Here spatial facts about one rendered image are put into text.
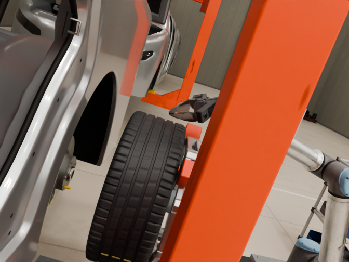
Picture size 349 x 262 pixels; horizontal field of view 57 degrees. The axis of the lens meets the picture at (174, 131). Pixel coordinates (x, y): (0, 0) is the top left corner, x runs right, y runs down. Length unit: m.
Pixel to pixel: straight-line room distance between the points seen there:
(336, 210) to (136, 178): 1.00
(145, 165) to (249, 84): 0.58
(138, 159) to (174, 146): 0.15
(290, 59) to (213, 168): 0.27
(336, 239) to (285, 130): 1.17
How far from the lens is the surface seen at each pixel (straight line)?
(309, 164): 1.67
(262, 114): 0.69
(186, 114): 1.23
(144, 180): 1.12
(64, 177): 1.37
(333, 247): 1.85
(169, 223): 1.20
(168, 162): 1.15
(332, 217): 1.75
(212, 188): 0.73
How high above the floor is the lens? 1.49
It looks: 15 degrees down
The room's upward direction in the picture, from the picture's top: 18 degrees clockwise
